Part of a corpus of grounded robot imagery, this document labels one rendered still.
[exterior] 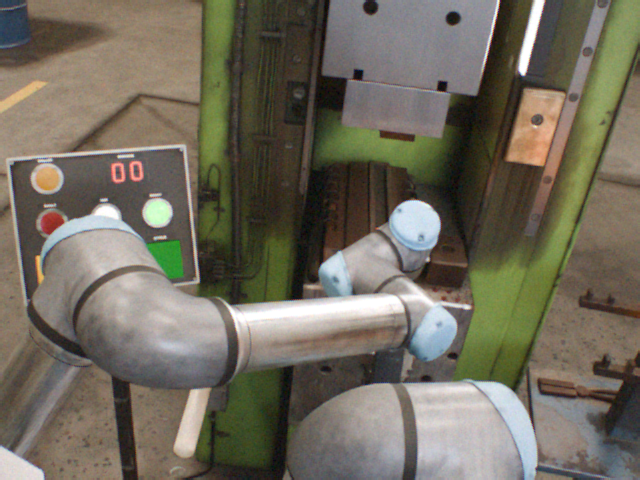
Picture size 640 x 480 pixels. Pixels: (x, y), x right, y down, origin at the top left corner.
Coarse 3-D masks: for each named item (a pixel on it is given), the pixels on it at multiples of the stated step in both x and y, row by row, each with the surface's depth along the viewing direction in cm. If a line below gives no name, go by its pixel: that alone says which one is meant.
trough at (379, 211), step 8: (376, 168) 180; (384, 168) 180; (376, 176) 176; (384, 176) 177; (376, 184) 173; (384, 184) 173; (376, 192) 169; (384, 192) 169; (376, 200) 166; (384, 200) 166; (376, 208) 162; (384, 208) 163; (376, 216) 159; (384, 216) 160; (376, 224) 156
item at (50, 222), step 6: (48, 216) 123; (54, 216) 124; (60, 216) 124; (42, 222) 123; (48, 222) 123; (54, 222) 124; (60, 222) 124; (42, 228) 123; (48, 228) 123; (54, 228) 124; (48, 234) 124
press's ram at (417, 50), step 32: (352, 0) 117; (384, 0) 117; (416, 0) 117; (448, 0) 116; (480, 0) 116; (352, 32) 121; (384, 32) 120; (416, 32) 120; (448, 32) 119; (480, 32) 119; (352, 64) 124; (384, 64) 124; (416, 64) 123; (448, 64) 123; (480, 64) 122
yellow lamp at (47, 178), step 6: (42, 168) 123; (48, 168) 123; (36, 174) 122; (42, 174) 122; (48, 174) 123; (54, 174) 123; (36, 180) 122; (42, 180) 123; (48, 180) 123; (54, 180) 123; (42, 186) 123; (48, 186) 123; (54, 186) 123
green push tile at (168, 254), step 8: (176, 240) 132; (152, 248) 130; (160, 248) 131; (168, 248) 132; (176, 248) 132; (160, 256) 131; (168, 256) 132; (176, 256) 132; (160, 264) 131; (168, 264) 132; (176, 264) 132; (168, 272) 132; (176, 272) 132
